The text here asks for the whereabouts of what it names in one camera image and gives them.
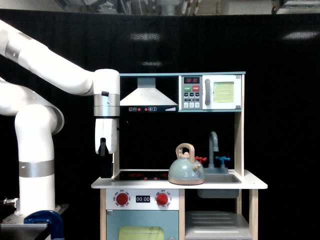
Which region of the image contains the left red oven knob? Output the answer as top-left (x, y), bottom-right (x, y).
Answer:
top-left (115, 192), bottom-right (129, 206)

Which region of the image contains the wooden toy kitchen frame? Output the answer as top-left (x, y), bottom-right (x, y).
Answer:
top-left (92, 71), bottom-right (268, 240)

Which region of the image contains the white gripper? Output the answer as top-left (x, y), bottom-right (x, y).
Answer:
top-left (95, 118), bottom-right (119, 157)

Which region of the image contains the grey toy sink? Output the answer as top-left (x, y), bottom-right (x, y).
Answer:
top-left (197, 168), bottom-right (241, 199)

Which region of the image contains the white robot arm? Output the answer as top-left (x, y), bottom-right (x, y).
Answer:
top-left (0, 22), bottom-right (120, 216)

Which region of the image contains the grey toy faucet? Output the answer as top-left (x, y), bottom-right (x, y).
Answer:
top-left (208, 131), bottom-right (219, 169)

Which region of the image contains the red tap handle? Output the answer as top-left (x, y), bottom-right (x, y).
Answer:
top-left (195, 156), bottom-right (207, 164)

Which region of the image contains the toy microwave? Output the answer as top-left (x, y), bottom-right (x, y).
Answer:
top-left (178, 73), bottom-right (245, 112)

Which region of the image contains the blue toy oven door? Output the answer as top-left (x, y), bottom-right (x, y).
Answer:
top-left (106, 209), bottom-right (179, 240)

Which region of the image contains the blue-grey toy teapot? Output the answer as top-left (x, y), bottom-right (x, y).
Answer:
top-left (168, 143), bottom-right (205, 185)

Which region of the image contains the grey range hood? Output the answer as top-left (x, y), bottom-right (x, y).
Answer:
top-left (120, 77), bottom-right (179, 114)

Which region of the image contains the blue clamp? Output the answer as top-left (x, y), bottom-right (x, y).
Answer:
top-left (23, 210), bottom-right (65, 240)

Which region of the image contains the red oven knob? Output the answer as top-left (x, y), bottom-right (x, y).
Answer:
top-left (155, 193), bottom-right (169, 206)
top-left (115, 192), bottom-right (129, 206)

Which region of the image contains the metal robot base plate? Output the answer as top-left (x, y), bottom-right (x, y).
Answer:
top-left (0, 212), bottom-right (64, 229)

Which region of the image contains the right red oven knob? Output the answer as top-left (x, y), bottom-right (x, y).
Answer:
top-left (155, 193), bottom-right (169, 206)

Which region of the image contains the blue tap handle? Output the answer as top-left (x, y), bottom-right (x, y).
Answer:
top-left (215, 156), bottom-right (231, 169)

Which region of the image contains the grey lower shelf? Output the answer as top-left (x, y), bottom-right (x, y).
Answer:
top-left (185, 211), bottom-right (252, 240)

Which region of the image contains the black toy stove top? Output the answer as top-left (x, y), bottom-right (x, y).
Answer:
top-left (113, 170), bottom-right (169, 182)

